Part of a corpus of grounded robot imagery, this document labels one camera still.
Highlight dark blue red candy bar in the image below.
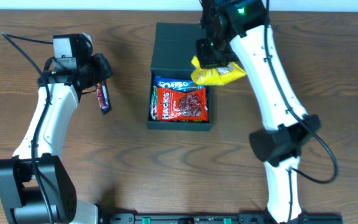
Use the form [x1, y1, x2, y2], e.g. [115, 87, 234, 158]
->
[96, 80, 111, 114]

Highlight yellow Hacks candy bag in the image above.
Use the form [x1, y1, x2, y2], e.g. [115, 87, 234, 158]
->
[191, 56, 247, 86]

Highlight dark green gift box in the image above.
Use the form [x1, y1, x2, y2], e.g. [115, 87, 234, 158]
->
[146, 22, 213, 131]

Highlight blue Oreo cookie pack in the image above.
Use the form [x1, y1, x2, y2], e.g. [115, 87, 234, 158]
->
[154, 76, 204, 93]

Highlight green red candy bar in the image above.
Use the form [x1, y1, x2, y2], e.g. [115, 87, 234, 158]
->
[150, 85, 158, 120]

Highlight red Hacks candy bag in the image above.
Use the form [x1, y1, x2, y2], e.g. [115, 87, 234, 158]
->
[157, 87, 209, 121]

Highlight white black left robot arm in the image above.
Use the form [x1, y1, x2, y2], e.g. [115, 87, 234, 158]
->
[0, 53, 112, 223]

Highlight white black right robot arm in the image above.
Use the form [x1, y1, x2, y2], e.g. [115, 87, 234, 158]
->
[196, 0, 320, 223]

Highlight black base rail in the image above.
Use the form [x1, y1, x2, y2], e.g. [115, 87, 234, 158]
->
[98, 212, 343, 224]

